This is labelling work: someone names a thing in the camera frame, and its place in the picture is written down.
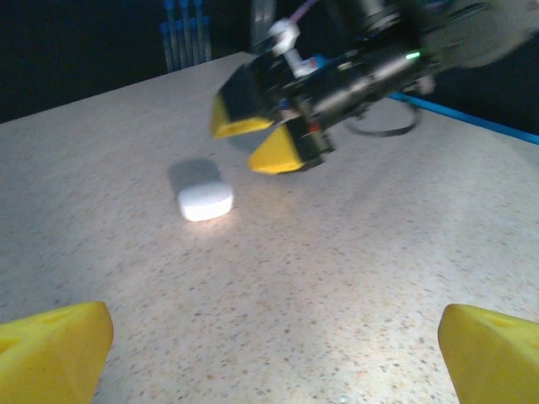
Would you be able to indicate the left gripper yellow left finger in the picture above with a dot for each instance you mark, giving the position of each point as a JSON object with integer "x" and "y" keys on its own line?
{"x": 50, "y": 353}

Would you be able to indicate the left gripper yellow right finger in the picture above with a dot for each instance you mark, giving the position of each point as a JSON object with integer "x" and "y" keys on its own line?
{"x": 492, "y": 357}

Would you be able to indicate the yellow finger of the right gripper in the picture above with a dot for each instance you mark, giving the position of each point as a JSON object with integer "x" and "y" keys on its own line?
{"x": 242, "y": 109}
{"x": 275, "y": 157}

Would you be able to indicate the white earbud charging case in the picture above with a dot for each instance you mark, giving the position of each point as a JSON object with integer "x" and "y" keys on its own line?
{"x": 206, "y": 202}

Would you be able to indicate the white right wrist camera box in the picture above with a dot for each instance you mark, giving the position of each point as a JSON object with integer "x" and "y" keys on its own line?
{"x": 286, "y": 35}

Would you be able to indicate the aluminium frame post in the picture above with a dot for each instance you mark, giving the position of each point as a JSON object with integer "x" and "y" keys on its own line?
{"x": 263, "y": 21}

